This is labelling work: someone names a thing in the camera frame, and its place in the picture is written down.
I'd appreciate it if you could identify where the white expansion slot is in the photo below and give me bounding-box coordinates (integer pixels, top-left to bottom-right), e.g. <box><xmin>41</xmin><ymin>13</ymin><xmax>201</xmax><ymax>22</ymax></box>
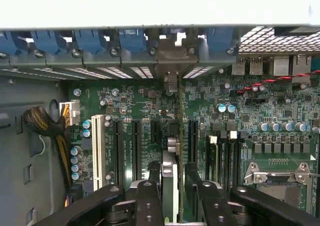
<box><xmin>91</xmin><ymin>114</ymin><xmax>106</xmax><ymax>191</ymax></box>

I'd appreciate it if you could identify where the long black expansion slot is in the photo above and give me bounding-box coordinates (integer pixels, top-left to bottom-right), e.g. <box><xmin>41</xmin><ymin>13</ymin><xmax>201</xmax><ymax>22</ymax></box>
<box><xmin>113</xmin><ymin>119</ymin><xmax>124</xmax><ymax>186</ymax></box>
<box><xmin>188</xmin><ymin>119</ymin><xmax>199</xmax><ymax>163</ymax></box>
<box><xmin>131</xmin><ymin>119</ymin><xmax>143</xmax><ymax>181</ymax></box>

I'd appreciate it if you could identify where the CPU socket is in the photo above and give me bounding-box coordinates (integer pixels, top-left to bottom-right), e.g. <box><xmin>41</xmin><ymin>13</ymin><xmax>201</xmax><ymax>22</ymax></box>
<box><xmin>243</xmin><ymin>161</ymin><xmax>320</xmax><ymax>218</ymax></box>

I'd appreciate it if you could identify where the white power connector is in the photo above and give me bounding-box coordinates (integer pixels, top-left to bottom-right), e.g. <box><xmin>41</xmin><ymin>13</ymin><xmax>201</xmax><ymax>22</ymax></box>
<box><xmin>59</xmin><ymin>100</ymin><xmax>81</xmax><ymax>127</ymax></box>

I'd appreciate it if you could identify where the short black expansion slot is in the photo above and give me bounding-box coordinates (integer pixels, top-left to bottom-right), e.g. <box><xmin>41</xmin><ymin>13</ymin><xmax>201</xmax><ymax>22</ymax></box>
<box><xmin>150</xmin><ymin>119</ymin><xmax>161</xmax><ymax>143</ymax></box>

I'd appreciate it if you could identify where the green motherboard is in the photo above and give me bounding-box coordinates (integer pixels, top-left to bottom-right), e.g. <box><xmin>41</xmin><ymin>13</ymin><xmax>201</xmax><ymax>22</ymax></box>
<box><xmin>58</xmin><ymin>79</ymin><xmax>320</xmax><ymax>219</ymax></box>

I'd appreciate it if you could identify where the open dark PC case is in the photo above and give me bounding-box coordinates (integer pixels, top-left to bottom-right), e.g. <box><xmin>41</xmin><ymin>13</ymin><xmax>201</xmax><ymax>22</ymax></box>
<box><xmin>0</xmin><ymin>0</ymin><xmax>320</xmax><ymax>226</ymax></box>

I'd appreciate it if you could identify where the blue card retainer clip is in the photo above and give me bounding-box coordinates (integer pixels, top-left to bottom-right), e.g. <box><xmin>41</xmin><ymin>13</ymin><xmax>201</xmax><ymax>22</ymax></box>
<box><xmin>0</xmin><ymin>30</ymin><xmax>16</xmax><ymax>56</ymax></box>
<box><xmin>118</xmin><ymin>28</ymin><xmax>148</xmax><ymax>54</ymax></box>
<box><xmin>30</xmin><ymin>30</ymin><xmax>68</xmax><ymax>56</ymax></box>
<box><xmin>206</xmin><ymin>27</ymin><xmax>235</xmax><ymax>54</ymax></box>
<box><xmin>74</xmin><ymin>30</ymin><xmax>108</xmax><ymax>55</ymax></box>

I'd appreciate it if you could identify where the black yellow braided power cable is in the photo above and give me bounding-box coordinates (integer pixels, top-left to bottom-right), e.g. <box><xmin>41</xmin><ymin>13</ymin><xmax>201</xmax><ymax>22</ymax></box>
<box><xmin>22</xmin><ymin>105</ymin><xmax>74</xmax><ymax>208</ymax></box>

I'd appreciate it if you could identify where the red black twisted wire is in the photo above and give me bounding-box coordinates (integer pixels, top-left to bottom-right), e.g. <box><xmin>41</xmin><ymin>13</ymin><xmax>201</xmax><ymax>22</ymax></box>
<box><xmin>236</xmin><ymin>70</ymin><xmax>320</xmax><ymax>94</ymax></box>

